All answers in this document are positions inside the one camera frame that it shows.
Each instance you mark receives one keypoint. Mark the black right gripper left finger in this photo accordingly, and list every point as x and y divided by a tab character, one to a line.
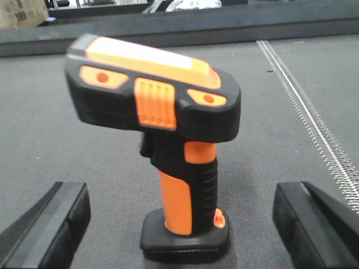
50	232

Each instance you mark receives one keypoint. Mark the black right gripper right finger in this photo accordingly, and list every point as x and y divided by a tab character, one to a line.
317	230

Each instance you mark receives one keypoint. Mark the orange black barcode scanner gun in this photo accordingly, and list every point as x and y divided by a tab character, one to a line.
184	108

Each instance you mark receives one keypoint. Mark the large stacked cardboard boxes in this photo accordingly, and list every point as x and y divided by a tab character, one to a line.
22	13

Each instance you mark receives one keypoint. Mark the dark raised table edge rail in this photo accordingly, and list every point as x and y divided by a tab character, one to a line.
229	24

